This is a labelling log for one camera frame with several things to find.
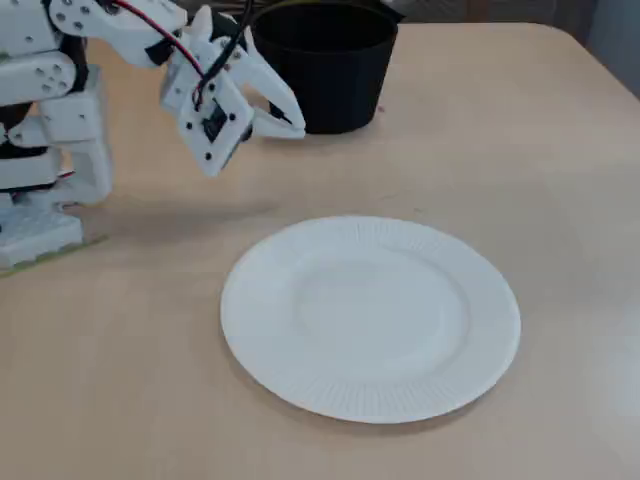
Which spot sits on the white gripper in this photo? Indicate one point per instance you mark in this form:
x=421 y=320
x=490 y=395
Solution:
x=264 y=82

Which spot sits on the yellow-green base plate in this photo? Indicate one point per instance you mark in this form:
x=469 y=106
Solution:
x=55 y=256

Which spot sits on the wrist camera in white mount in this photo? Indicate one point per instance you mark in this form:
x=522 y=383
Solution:
x=220 y=145

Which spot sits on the black pot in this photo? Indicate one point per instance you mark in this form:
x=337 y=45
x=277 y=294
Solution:
x=340 y=85

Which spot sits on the white paper plate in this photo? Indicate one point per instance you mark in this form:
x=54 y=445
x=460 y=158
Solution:
x=370 y=320

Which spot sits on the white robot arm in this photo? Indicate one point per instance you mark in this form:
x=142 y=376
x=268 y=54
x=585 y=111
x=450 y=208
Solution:
x=50 y=120

